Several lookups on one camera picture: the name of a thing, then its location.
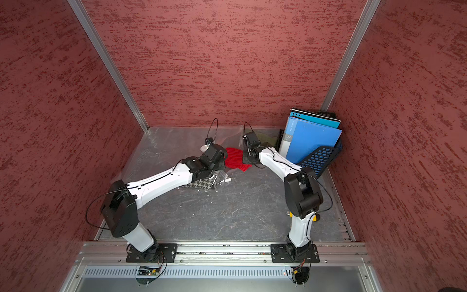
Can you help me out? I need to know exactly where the green knitted scarf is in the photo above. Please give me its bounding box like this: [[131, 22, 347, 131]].
[[255, 128, 280, 147]]

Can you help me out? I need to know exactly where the red knitted scarf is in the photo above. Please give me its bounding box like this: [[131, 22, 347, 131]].
[[225, 147, 252, 172]]

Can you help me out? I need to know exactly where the houndstooth black white scarf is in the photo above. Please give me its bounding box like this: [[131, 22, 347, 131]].
[[181, 178, 216, 191]]

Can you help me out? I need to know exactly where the clear plastic vacuum bag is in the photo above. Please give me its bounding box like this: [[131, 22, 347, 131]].
[[111, 125, 283, 192]]

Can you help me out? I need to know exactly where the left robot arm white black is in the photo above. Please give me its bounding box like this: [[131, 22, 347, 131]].
[[100, 144, 227, 262]]

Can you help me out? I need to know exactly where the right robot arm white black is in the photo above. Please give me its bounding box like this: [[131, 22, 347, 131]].
[[243, 131, 334, 262]]

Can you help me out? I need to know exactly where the white round bag valve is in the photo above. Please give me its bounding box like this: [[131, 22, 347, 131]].
[[201, 144, 210, 152]]

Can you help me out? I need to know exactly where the blue folder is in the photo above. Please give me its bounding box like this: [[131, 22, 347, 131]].
[[278, 117, 342, 164]]

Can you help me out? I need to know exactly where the teal notebook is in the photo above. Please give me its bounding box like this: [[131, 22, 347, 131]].
[[289, 108, 341, 128]]

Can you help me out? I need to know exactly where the blue perforated file rack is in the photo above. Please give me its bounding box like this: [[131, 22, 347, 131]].
[[276, 130, 342, 177]]

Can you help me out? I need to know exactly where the yellow black screwdriver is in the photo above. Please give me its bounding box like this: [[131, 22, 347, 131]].
[[287, 211, 320, 221]]

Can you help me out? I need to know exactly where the perforated metal vent strip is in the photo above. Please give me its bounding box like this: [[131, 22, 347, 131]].
[[83, 266, 293, 279]]

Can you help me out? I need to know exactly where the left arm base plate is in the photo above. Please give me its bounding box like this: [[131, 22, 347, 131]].
[[126, 243, 178, 264]]

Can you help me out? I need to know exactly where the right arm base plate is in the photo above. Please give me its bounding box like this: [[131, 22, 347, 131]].
[[270, 243, 320, 264]]

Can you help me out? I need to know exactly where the aluminium front rail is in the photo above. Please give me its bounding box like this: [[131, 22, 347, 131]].
[[74, 240, 373, 266]]

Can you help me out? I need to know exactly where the right aluminium corner post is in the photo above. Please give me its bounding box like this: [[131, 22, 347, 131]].
[[321, 0, 381, 111]]

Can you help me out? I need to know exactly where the aluminium corner post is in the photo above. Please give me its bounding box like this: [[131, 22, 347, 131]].
[[321, 0, 381, 111], [67, 0, 150, 133]]

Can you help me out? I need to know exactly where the left aluminium corner post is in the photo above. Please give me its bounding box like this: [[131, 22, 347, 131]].
[[67, 0, 150, 133]]

